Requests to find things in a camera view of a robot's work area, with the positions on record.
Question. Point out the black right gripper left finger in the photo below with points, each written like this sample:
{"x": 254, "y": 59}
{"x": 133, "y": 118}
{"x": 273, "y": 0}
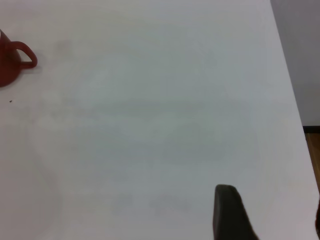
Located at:
{"x": 230, "y": 215}

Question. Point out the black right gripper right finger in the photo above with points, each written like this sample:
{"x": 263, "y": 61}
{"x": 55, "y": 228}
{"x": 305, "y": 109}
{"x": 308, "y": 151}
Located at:
{"x": 318, "y": 220}

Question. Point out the red ceramic mug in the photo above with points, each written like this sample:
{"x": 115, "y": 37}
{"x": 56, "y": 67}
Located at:
{"x": 7, "y": 65}

